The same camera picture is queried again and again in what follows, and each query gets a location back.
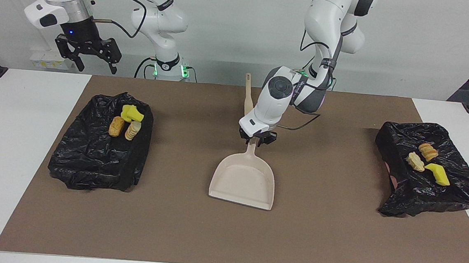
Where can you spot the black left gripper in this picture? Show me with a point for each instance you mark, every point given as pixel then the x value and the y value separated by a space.
pixel 257 136

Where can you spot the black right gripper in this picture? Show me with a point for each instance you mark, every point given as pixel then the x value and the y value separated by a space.
pixel 82 34

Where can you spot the beige hand brush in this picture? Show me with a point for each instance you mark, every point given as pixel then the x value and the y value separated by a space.
pixel 248 97

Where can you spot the beige plastic dustpan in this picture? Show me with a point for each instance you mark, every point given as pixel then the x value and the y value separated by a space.
pixel 243 181

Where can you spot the brown bread roll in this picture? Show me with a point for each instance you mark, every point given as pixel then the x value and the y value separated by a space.
pixel 116 126

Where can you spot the pale bread slice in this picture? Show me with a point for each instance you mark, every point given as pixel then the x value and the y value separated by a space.
pixel 132 131

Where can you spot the pale bread chunk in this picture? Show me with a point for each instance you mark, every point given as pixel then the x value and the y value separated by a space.
pixel 415 161

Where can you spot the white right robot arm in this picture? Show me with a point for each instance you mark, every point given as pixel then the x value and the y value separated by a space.
pixel 160 19

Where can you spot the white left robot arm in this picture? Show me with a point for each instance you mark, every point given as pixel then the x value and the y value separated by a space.
pixel 282 97

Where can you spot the bin with black bag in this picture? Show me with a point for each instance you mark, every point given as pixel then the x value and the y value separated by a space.
pixel 420 194
pixel 88 158

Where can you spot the brown table mat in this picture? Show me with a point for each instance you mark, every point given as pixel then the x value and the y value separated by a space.
pixel 210 241

